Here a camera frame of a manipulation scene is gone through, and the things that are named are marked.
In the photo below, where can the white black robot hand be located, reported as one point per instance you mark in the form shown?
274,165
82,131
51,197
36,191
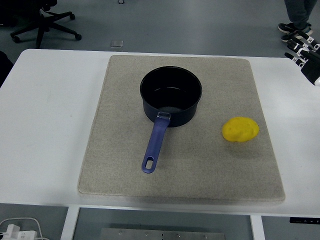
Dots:
310,72

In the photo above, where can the yellow potato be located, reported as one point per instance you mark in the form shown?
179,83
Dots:
240,130

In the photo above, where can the black table control panel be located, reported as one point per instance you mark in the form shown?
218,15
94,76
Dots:
305,220

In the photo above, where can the white table leg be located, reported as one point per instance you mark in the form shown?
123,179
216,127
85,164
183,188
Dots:
68,225
257,228

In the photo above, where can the silver floor socket plate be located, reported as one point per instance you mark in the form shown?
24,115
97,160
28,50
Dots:
116,43

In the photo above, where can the beige felt mat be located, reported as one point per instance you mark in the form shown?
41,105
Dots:
125,150

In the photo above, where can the small black loop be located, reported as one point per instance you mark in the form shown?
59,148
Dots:
121,2

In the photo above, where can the grey metal plate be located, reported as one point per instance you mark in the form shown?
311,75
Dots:
162,235

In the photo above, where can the black office chair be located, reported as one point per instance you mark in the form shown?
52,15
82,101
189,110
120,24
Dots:
43,23

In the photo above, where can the white power adapter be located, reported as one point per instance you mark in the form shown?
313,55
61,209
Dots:
18,232

